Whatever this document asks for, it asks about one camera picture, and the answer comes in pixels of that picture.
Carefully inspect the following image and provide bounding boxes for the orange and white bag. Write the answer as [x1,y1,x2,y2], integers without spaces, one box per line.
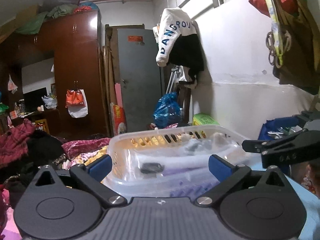
[66,89,88,118]

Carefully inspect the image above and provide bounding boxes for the wooden planks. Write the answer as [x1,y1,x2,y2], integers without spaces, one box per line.
[101,24,118,133]

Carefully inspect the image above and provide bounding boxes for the small black object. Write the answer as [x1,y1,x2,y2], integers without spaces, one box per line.
[140,163,164,174]

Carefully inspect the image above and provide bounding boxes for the green cloth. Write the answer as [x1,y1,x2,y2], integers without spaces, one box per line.
[15,4,80,34]

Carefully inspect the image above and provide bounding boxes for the grey metal folding frame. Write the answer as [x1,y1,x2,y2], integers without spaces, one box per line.
[165,65,180,94]

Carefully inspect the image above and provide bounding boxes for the white and black jacket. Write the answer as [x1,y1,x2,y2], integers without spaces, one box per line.
[153,7,205,89]

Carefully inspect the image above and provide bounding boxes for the floral bed sheet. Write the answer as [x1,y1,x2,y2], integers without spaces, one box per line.
[61,122,179,167]

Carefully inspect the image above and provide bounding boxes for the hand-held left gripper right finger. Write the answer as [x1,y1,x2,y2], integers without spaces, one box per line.
[194,154,292,207]

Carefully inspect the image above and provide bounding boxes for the green box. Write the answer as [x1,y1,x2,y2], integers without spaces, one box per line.
[192,113,220,126]

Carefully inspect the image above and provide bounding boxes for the black monitor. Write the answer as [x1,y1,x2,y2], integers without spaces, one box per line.
[23,87,48,112]

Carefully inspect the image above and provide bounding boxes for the red printed sack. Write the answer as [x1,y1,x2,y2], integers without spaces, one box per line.
[113,104,127,134]

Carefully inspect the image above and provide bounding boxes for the pink board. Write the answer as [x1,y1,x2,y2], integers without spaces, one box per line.
[114,84,123,108]

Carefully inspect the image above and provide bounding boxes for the brown wooden wardrobe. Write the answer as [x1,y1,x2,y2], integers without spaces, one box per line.
[0,10,110,138]

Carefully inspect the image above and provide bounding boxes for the green patterned hanging bag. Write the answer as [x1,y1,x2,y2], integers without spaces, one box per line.
[259,0,284,58]

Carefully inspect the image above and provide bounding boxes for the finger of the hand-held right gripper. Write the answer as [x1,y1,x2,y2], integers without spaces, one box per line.
[294,110,320,130]
[242,127,320,155]

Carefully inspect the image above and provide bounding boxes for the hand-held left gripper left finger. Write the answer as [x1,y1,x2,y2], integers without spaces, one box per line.
[27,154,127,208]

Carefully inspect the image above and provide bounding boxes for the olive hanging bag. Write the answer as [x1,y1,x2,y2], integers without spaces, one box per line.
[271,0,320,95]

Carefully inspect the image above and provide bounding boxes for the blue tote bag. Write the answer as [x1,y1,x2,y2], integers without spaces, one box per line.
[258,116,305,143]

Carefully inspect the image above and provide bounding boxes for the blue plastic bag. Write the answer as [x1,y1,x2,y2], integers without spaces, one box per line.
[153,92,183,128]

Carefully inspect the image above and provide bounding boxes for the black cloth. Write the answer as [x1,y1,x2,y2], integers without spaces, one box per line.
[25,130,65,165]

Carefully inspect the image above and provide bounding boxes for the red plaid blanket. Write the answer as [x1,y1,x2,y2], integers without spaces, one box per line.
[0,119,35,168]

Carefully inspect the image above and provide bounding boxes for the small white plastic bag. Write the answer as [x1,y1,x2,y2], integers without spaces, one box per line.
[7,74,18,94]

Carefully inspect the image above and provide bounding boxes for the grey plush rabbit toy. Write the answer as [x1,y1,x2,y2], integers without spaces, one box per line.
[209,132,227,142]

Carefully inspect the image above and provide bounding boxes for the grey door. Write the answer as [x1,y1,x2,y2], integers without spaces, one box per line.
[117,28,165,132]

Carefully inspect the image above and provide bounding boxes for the yellow red box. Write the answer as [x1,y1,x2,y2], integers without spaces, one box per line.
[35,119,49,133]

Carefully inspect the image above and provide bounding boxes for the white plastic basket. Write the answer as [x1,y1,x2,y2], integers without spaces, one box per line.
[101,124,263,199]

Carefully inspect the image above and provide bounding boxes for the red and blue bundle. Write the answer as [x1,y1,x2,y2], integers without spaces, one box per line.
[74,1,99,13]

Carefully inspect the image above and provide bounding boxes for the crumpled white plastic bag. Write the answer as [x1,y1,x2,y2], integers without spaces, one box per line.
[42,95,58,110]

